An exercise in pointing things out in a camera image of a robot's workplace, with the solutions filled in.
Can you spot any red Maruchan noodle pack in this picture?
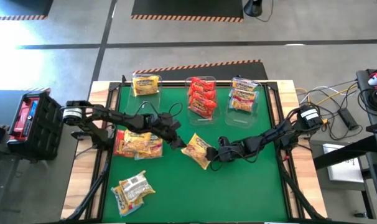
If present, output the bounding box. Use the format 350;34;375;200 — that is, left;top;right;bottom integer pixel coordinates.
113;129;136;158
191;89;216;102
188;77;216;91
188;95;218;119

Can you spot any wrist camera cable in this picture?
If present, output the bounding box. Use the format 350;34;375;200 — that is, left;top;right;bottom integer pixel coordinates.
134;101;184;121
209;151;258;172

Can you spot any hazard-striped black floor mat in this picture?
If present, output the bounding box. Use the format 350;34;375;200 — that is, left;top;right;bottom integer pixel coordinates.
0;0;54;21
133;59;269;82
16;86;52;93
131;0;244;23

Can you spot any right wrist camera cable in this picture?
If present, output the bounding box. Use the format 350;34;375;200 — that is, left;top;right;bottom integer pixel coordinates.
209;151;258;172

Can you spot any yellow cable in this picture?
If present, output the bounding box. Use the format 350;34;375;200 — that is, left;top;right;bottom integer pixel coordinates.
303;85;359;128

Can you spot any black diagonal frame brace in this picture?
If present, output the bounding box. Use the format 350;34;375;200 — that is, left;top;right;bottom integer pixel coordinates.
59;155;113;223
277;155;326;223

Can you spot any thin black floor cable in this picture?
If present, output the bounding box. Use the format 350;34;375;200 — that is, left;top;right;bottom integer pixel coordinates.
255;0;275;23

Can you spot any yellow Maruchan noodle pack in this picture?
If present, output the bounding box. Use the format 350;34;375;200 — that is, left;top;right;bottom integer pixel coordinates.
123;130;154;156
131;74;161;97
119;170;156;203
180;133;213;170

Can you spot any black side desk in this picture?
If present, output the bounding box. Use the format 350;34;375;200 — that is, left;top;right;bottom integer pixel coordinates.
312;63;377;224

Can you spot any black power brick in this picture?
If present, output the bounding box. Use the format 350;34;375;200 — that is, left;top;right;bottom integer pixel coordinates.
337;108;360;131

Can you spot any black table frame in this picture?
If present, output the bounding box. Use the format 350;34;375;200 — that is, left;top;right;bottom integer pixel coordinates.
93;74;298;224

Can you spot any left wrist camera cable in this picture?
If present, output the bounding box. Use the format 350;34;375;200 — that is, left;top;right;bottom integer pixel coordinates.
134;101;184;121

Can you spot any black stand base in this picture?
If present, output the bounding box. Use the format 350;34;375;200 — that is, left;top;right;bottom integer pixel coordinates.
243;0;263;17

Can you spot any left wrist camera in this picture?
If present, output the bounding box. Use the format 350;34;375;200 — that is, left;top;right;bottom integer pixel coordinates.
159;112;174;124

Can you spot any white cable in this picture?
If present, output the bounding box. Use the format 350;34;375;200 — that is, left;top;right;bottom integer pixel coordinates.
300;86;342;103

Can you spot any white board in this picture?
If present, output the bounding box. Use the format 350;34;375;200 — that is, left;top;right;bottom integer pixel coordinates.
323;144;365;184

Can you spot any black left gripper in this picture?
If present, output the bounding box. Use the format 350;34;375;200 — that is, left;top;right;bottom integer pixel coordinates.
141;112;187;151

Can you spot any blue-edged Maruchan noodle pack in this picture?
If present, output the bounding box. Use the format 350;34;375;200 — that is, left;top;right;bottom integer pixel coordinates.
134;135;164;161
231;77;259;93
111;185;144;217

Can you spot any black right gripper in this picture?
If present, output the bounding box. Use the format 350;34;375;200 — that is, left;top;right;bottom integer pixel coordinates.
206;136;250;162

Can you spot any clear plastic bin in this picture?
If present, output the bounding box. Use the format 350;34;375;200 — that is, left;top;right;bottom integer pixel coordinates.
181;75;220;126
125;73;162;124
225;80;264;129

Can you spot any pink yellow snack bag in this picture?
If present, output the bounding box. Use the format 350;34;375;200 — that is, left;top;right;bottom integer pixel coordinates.
228;88;258;113

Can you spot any black and red crate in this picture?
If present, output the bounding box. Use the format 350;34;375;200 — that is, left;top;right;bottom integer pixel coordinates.
7;91;67;161

